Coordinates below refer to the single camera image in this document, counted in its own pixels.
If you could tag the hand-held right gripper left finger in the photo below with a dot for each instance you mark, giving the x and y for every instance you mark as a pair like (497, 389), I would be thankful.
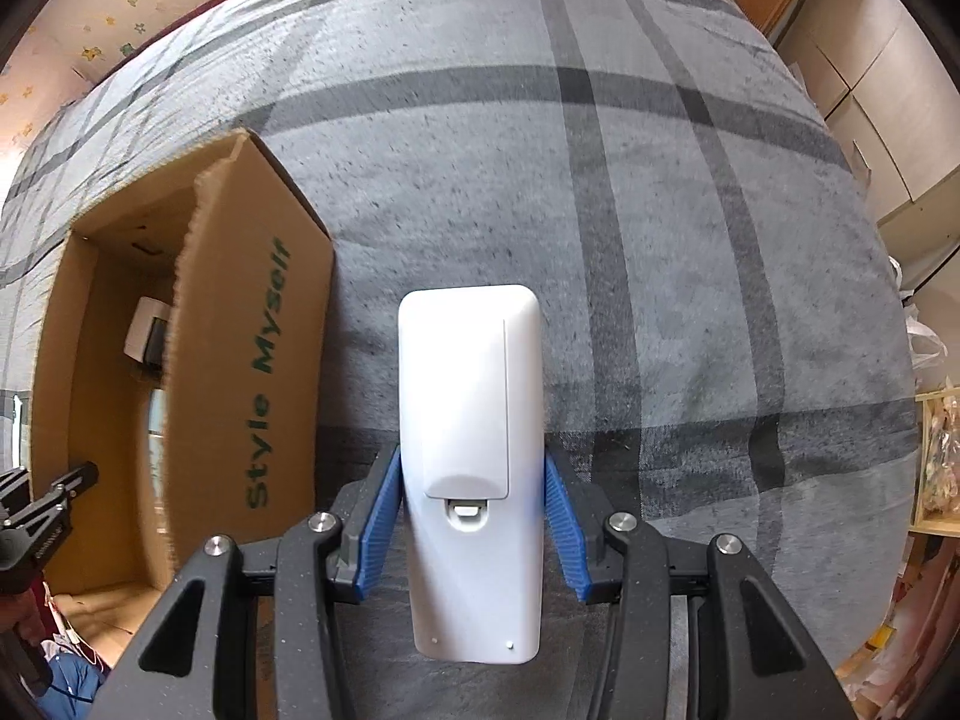
(379, 525)

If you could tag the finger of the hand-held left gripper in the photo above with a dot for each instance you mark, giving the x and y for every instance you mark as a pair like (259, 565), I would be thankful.
(67, 491)
(13, 491)

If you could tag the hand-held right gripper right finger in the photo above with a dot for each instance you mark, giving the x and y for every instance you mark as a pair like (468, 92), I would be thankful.
(570, 532)

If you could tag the white remote control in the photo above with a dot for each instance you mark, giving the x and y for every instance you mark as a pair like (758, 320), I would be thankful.
(472, 390)

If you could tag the large white charger plug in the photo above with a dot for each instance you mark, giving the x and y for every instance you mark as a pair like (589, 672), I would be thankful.
(136, 330)

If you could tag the brown cardboard box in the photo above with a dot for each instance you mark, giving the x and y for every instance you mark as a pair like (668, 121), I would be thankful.
(247, 277)

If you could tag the blue cloth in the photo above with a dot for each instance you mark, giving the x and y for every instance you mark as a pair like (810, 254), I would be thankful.
(71, 682)

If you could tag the grey plaid bedsheet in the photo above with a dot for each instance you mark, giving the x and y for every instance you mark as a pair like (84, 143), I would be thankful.
(600, 240)

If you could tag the wooden storage rack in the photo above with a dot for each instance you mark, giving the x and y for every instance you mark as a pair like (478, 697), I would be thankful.
(937, 465)

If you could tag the white plastic bag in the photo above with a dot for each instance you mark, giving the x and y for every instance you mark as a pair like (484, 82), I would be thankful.
(919, 330)

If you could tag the beige wardrobe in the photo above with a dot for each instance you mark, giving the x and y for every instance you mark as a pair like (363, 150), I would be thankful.
(885, 90)

